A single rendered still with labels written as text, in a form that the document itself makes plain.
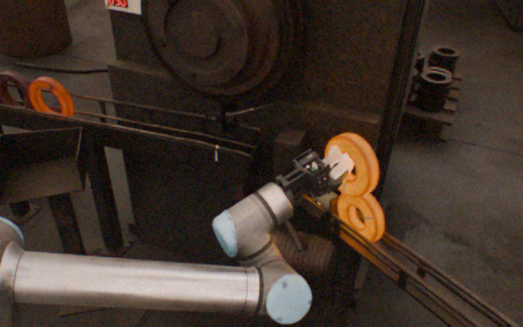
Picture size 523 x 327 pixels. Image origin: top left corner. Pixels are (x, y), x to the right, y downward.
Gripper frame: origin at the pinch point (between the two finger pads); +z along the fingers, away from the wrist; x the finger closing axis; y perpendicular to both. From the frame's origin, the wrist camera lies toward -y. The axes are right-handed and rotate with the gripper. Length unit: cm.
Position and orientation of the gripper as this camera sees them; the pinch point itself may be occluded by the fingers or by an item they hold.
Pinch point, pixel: (351, 158)
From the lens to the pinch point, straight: 113.4
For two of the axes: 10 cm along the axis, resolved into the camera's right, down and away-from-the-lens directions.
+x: -5.4, -5.1, 6.7
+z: 8.2, -5.1, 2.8
